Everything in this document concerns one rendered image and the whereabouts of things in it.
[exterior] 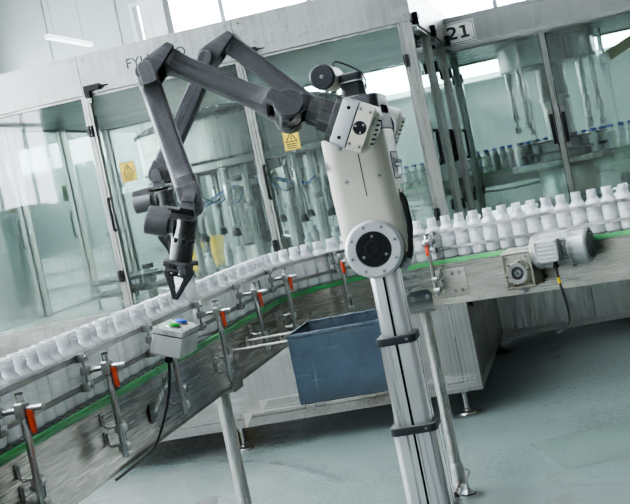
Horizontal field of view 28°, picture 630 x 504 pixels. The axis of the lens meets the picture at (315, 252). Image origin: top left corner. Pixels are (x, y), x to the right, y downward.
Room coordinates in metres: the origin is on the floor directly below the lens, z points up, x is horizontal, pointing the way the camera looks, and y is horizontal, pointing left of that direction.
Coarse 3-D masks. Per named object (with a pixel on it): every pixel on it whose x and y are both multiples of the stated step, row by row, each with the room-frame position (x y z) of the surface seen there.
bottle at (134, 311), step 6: (138, 306) 3.34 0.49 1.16; (132, 312) 3.32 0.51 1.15; (138, 312) 3.33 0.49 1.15; (132, 318) 3.32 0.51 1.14; (138, 318) 3.33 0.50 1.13; (138, 324) 3.31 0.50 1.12; (144, 336) 3.32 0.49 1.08; (144, 342) 3.32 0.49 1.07; (144, 348) 3.31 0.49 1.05; (144, 360) 3.31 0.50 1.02; (150, 360) 3.32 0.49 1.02; (150, 366) 3.32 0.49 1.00
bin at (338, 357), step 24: (360, 312) 4.09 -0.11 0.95; (264, 336) 4.12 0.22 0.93; (288, 336) 3.83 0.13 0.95; (312, 336) 3.82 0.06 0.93; (336, 336) 3.80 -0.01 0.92; (360, 336) 3.78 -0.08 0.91; (312, 360) 3.82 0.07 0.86; (336, 360) 3.80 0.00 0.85; (360, 360) 3.79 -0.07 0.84; (312, 384) 3.82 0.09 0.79; (336, 384) 3.81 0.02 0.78; (360, 384) 3.79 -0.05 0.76; (384, 384) 3.77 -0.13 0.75; (264, 408) 4.12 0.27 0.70
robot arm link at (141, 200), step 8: (152, 176) 3.76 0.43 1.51; (160, 176) 3.76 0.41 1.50; (160, 184) 3.76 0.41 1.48; (168, 184) 3.80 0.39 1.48; (136, 192) 3.80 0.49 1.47; (144, 192) 3.80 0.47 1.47; (136, 200) 3.80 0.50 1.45; (144, 200) 3.79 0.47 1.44; (136, 208) 3.80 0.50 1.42; (144, 208) 3.80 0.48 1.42
